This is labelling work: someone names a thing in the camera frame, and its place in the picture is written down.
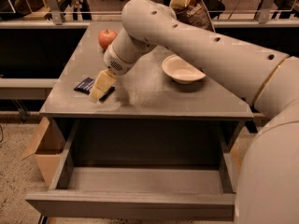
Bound grey open top drawer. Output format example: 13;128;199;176
26;119;243;221

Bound metal railing with posts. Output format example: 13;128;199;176
0;0;299;26

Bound grey cabinet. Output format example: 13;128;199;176
41;22;252;168

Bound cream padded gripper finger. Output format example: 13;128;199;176
89;70;116;103

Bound white paper bowl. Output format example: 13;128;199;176
162;55;206;84

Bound cardboard box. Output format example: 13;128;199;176
21;118;66;186

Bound dark blue rxbar wrapper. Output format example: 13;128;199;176
74;77;115;103

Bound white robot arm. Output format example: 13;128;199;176
90;0;299;224

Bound brown chip bag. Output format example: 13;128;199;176
169;0;215;32

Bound red apple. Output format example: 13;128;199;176
98;29;118;50

